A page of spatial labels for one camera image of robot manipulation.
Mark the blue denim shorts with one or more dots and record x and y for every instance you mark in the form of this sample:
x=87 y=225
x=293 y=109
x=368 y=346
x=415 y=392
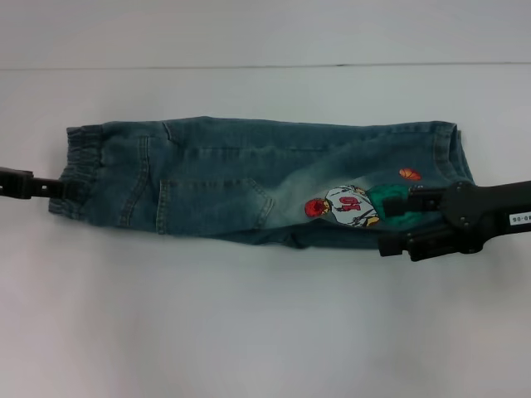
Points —
x=215 y=186

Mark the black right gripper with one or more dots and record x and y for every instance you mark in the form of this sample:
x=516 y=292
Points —
x=481 y=207

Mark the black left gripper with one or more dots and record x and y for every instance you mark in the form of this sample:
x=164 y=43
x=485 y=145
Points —
x=16 y=182

